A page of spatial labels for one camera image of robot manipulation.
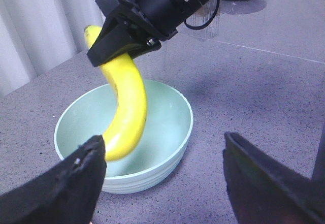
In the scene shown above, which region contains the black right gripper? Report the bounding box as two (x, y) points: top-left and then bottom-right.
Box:
(86, 0), (203, 67)

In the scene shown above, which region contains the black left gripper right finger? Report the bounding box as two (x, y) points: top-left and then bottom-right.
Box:
(223, 132), (324, 223)

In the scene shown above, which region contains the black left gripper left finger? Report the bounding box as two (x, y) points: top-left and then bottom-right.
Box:
(1, 136), (107, 223)

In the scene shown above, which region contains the yellow banana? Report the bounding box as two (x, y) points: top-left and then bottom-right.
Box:
(84, 25), (148, 162)

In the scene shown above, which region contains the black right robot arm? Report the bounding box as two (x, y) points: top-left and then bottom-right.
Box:
(87, 0), (209, 67)

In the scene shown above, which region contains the green ribbed bowl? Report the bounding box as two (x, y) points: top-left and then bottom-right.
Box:
(54, 80), (193, 194)

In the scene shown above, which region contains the white pleated curtain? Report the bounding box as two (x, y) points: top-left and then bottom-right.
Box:
(1, 0), (104, 96)

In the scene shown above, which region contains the black cable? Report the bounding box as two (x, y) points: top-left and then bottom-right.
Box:
(183, 0), (221, 31)

